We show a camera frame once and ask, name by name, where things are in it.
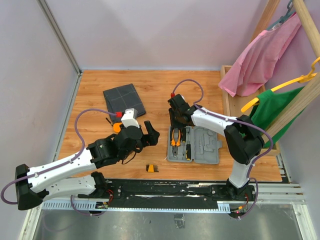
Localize black yellow thick screwdriver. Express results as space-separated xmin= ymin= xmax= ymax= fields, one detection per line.
xmin=181 ymin=127 xmax=190 ymax=144

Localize grey plastic tool case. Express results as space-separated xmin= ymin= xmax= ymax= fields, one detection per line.
xmin=167 ymin=126 xmax=222 ymax=165

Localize aluminium frame rail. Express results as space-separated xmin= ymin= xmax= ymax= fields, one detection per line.
xmin=39 ymin=179 xmax=305 ymax=217

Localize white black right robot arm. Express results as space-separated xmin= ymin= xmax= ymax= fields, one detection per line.
xmin=168 ymin=93 xmax=265 ymax=200

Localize teal clothes hanger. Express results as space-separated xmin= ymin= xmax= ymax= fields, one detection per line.
xmin=266 ymin=0 xmax=296 ymax=31

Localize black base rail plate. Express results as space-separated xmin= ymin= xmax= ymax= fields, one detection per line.
xmin=77 ymin=177 xmax=258 ymax=210

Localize orange black pliers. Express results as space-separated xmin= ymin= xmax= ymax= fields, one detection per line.
xmin=170 ymin=128 xmax=182 ymax=157

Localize dark grey checked cloth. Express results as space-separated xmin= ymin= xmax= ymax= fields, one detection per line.
xmin=103 ymin=83 xmax=146 ymax=117

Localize orange tape measure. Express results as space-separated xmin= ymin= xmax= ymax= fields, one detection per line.
xmin=113 ymin=122 xmax=122 ymax=133

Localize orange black hex key set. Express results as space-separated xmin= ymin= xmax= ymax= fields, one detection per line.
xmin=146 ymin=164 xmax=159 ymax=173

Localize yellow clothes hanger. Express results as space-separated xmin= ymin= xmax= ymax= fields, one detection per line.
xmin=240 ymin=57 xmax=320 ymax=113

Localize green shirt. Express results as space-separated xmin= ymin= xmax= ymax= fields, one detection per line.
xmin=248 ymin=84 xmax=311 ymax=149

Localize black yellow slim screwdriver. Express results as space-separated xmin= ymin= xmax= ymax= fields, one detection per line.
xmin=185 ymin=143 xmax=192 ymax=161

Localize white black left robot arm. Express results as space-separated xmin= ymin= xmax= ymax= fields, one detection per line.
xmin=15 ymin=120 xmax=160 ymax=211

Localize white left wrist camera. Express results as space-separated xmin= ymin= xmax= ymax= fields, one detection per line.
xmin=121 ymin=108 xmax=140 ymax=128

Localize wooden clothes rack frame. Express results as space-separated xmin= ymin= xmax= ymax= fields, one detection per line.
xmin=222 ymin=0 xmax=320 ymax=156

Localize pink shirt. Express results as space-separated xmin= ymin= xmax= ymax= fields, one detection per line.
xmin=218 ymin=13 xmax=301 ymax=97

